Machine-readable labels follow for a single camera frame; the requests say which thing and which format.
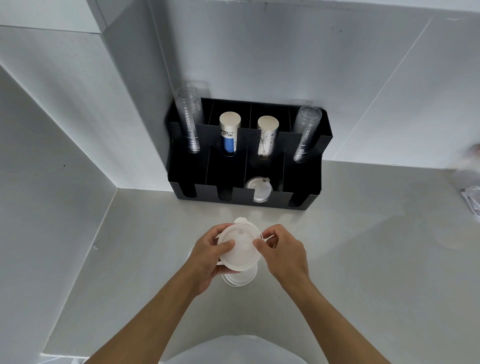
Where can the person's left hand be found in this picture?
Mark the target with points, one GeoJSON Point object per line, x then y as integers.
{"type": "Point", "coordinates": [200, 264]}

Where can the person's right hand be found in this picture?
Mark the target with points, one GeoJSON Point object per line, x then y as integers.
{"type": "Point", "coordinates": [288, 258]}

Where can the person's left thumb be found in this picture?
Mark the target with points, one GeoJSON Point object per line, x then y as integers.
{"type": "Point", "coordinates": [224, 249]}

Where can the person's right thumb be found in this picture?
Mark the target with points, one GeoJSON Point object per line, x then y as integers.
{"type": "Point", "coordinates": [260, 247]}

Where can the white plastic cup lid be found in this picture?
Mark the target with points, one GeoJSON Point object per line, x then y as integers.
{"type": "Point", "coordinates": [242, 247]}

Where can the stack of white lids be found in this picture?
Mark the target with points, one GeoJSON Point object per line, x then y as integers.
{"type": "Point", "coordinates": [240, 278]}
{"type": "Point", "coordinates": [258, 189]}

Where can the person's right forearm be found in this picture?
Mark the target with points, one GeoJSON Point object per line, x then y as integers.
{"type": "Point", "coordinates": [330, 322]}

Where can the person's left forearm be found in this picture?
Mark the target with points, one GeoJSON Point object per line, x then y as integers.
{"type": "Point", "coordinates": [150, 318]}

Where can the black cup organizer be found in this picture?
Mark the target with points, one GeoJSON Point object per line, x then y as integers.
{"type": "Point", "coordinates": [210, 176]}

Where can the white shirt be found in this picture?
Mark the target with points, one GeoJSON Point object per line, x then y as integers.
{"type": "Point", "coordinates": [228, 350]}

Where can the white green-print paper cup stack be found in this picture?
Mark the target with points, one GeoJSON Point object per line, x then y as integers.
{"type": "Point", "coordinates": [266, 137]}

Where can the white blue paper cup stack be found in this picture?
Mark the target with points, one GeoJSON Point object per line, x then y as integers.
{"type": "Point", "coordinates": [229, 135]}

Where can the stack of clear plastic cups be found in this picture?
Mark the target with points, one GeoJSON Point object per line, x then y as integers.
{"type": "Point", "coordinates": [190, 120]}
{"type": "Point", "coordinates": [305, 131]}

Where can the clear plastic bag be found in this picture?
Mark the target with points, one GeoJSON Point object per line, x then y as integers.
{"type": "Point", "coordinates": [470, 180]}

